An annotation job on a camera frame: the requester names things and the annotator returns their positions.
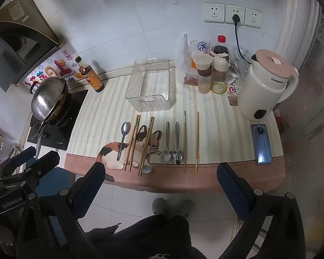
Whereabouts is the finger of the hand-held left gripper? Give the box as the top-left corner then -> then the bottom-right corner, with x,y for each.
0,146 -> 36,180
3,151 -> 60,187

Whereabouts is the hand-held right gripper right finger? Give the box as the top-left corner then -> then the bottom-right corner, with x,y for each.
216,162 -> 306,259

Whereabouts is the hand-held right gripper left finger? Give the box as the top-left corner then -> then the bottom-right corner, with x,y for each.
16,162 -> 106,259

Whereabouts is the plain wooden chopstick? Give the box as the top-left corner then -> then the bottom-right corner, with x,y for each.
195,111 -> 200,175
183,111 -> 187,174

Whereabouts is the steel spoon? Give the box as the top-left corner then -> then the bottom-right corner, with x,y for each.
162,121 -> 172,163
117,121 -> 131,161
141,140 -> 154,175

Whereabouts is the clear plastic container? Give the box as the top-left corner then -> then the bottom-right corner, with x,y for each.
125,57 -> 176,112

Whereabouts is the blue smartphone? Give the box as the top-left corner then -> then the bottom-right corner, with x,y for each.
251,124 -> 273,165

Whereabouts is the striped cat-print table mat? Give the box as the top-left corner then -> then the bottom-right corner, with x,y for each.
64,67 -> 287,194

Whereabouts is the steel wok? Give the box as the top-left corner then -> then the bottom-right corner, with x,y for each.
30,77 -> 70,127

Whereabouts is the grey slipper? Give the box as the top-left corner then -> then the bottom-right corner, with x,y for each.
152,198 -> 167,215

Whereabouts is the small printed packet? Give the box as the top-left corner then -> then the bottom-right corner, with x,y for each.
226,83 -> 241,98

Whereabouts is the soy sauce bottle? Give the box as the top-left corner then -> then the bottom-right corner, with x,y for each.
75,56 -> 105,93

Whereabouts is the white pink electric kettle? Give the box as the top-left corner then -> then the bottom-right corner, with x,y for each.
237,49 -> 300,122

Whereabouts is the glass oil dispenser bottle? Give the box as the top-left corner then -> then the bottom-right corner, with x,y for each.
211,52 -> 230,95

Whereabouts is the range hood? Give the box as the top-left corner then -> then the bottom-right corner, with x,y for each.
0,0 -> 65,92

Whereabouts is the white-lidded spice jar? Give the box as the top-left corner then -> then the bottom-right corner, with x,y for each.
193,53 -> 213,95

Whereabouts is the clear plastic bag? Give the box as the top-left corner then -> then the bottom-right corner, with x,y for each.
176,33 -> 200,76

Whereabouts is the red-capped dark bottle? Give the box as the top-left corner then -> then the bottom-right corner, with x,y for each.
213,35 -> 230,58

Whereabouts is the white labelled plastic container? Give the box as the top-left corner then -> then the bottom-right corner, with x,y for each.
189,40 -> 212,69

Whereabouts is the steel spoon ornate handle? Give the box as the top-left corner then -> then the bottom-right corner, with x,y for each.
172,121 -> 184,165

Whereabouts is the colourful wall sticker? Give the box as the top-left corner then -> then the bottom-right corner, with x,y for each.
23,50 -> 85,87

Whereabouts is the black plug and cable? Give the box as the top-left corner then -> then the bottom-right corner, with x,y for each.
232,14 -> 253,65

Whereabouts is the white wall socket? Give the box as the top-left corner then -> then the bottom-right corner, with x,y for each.
225,4 -> 245,25
244,7 -> 263,28
204,2 -> 225,24

